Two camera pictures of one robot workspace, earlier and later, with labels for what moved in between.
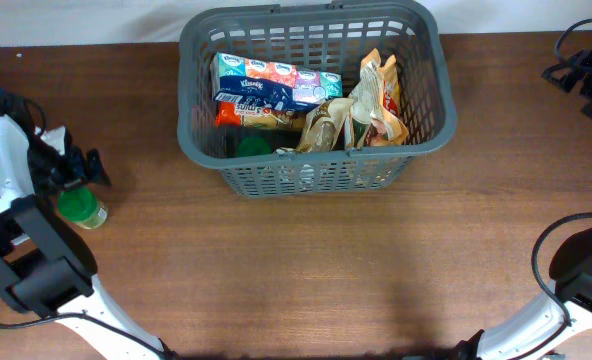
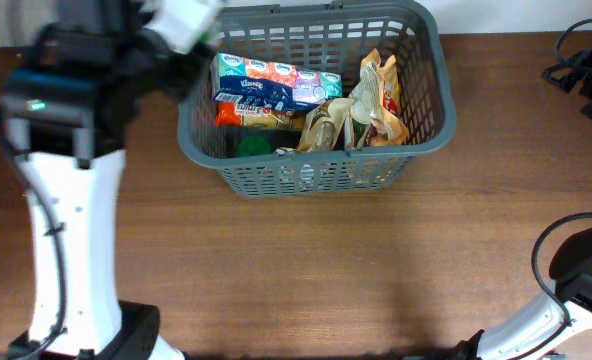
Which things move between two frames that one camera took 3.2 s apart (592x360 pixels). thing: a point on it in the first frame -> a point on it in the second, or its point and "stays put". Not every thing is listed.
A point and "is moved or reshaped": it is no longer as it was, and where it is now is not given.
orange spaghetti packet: (230, 114) stays put
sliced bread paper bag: (322, 124) stays put
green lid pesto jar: (81, 206) is moved or reshaped
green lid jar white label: (253, 145) stays put
